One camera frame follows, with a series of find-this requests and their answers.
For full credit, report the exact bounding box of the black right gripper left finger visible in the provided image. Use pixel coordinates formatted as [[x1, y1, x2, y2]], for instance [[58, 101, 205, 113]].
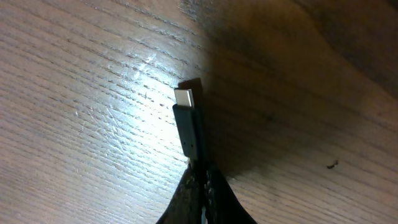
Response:
[[156, 161, 203, 224]]

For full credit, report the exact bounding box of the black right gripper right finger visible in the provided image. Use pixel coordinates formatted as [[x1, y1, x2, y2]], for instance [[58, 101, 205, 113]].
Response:
[[204, 164, 257, 224]]

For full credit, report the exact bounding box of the black USB charging cable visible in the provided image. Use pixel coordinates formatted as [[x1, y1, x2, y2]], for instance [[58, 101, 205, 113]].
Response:
[[172, 88, 206, 175]]

